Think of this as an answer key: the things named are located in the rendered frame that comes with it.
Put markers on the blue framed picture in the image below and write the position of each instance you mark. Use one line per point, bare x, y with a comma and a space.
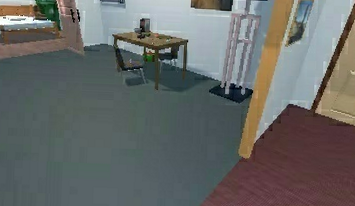
299, 21

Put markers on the brown framed picture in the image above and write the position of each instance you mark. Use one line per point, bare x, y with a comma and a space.
211, 0

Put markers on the pink room door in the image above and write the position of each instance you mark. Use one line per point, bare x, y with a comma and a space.
69, 17

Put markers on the dark box appliance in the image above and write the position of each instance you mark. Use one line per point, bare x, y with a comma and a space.
144, 25

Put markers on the white bed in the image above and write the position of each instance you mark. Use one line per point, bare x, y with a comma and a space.
20, 23

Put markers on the green small object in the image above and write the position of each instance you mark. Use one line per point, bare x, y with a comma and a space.
149, 57

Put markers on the black chair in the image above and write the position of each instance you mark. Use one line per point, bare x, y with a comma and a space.
169, 56
128, 65

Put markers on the dark small dish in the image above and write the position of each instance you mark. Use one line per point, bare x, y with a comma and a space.
141, 35

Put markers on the pink floor lamp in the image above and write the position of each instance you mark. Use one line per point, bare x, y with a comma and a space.
238, 50

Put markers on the brown wooden table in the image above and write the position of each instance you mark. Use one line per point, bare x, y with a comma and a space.
161, 42

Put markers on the tan room door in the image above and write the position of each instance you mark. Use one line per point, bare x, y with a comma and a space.
266, 78

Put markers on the beige room door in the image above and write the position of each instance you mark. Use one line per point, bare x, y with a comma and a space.
349, 61

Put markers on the green bin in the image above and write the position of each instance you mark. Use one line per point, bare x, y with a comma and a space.
47, 8

